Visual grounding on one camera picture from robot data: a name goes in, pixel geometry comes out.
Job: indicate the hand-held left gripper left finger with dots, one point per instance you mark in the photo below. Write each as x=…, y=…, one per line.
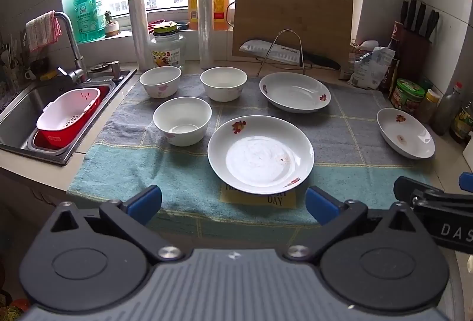
x=146, y=201

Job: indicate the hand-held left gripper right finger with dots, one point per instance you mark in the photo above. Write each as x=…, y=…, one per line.
x=320, y=204

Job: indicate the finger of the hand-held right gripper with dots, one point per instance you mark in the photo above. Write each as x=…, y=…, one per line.
x=466, y=182
x=406, y=186

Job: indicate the white floral plate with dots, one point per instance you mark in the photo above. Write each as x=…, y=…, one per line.
x=258, y=158
x=410, y=138
x=292, y=90

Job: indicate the white floral bowl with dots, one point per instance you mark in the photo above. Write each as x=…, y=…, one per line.
x=181, y=114
x=223, y=84
x=159, y=77

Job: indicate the blue grey checkered towel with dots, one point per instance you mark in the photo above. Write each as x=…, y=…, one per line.
x=351, y=158

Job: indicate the dark bottle yellow label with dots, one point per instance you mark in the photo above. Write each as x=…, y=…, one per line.
x=462, y=125

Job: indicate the glass bottle red cap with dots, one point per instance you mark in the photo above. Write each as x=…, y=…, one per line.
x=445, y=114

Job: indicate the yellow cap spice jar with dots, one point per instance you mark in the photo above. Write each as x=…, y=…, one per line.
x=428, y=106

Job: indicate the green lid sauce jar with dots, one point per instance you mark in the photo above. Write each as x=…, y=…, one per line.
x=406, y=90

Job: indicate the red and white colander basket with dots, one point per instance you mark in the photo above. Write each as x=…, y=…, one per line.
x=48, y=139

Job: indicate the white plastic colander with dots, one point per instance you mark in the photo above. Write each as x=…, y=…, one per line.
x=70, y=103

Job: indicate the brown knife block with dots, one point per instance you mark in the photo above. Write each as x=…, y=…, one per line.
x=415, y=55

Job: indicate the metal soap dispenser pump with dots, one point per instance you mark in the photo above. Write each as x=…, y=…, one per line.
x=115, y=71

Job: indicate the red white packet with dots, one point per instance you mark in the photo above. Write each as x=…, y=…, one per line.
x=349, y=64

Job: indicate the metal sink strainer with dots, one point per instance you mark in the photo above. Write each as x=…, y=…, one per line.
x=99, y=67

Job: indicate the glass jar yellow green lid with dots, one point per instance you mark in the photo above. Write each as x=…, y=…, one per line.
x=166, y=51

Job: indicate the stainless steel sink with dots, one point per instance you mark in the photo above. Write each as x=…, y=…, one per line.
x=18, y=114

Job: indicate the small potted plant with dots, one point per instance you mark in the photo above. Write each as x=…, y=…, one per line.
x=112, y=28

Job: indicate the metal faucet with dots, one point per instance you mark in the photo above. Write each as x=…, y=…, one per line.
x=72, y=36

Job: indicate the tall clear plastic wrap roll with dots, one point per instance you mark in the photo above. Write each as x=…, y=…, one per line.
x=205, y=29

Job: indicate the cutlery holder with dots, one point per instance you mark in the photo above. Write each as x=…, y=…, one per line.
x=11, y=66

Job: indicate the green detergent bottle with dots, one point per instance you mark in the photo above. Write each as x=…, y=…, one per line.
x=87, y=18

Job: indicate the wooden cutting board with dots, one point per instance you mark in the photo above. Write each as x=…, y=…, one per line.
x=295, y=10

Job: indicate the pink white dish cloth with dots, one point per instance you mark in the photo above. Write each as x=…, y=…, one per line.
x=40, y=31

